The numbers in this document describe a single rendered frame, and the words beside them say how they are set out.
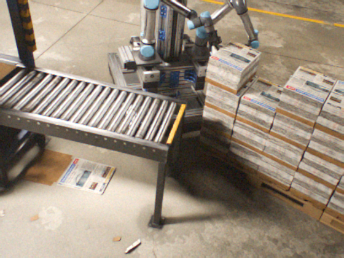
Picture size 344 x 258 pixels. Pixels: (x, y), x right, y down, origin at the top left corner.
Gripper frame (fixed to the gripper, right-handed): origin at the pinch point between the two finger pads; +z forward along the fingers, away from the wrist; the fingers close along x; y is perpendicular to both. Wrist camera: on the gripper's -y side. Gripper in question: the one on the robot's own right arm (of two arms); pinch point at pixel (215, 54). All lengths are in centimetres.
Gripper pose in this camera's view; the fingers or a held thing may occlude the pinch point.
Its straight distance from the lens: 302.2
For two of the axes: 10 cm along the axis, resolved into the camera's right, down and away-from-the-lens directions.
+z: 3.2, 8.8, 3.5
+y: 8.0, -0.5, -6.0
